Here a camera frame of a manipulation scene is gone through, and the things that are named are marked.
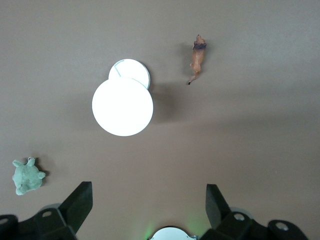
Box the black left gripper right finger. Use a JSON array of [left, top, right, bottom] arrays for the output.
[[199, 183, 310, 240]]

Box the white round desk lamp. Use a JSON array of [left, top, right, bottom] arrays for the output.
[[91, 58, 154, 138]]

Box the brown lion statue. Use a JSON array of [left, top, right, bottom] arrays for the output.
[[185, 34, 209, 87]]

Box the green turtle plush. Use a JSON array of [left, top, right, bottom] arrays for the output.
[[11, 156, 47, 197]]

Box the brown table cover sheet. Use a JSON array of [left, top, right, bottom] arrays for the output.
[[0, 0, 320, 240]]

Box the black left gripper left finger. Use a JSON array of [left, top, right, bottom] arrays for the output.
[[0, 181, 94, 240]]

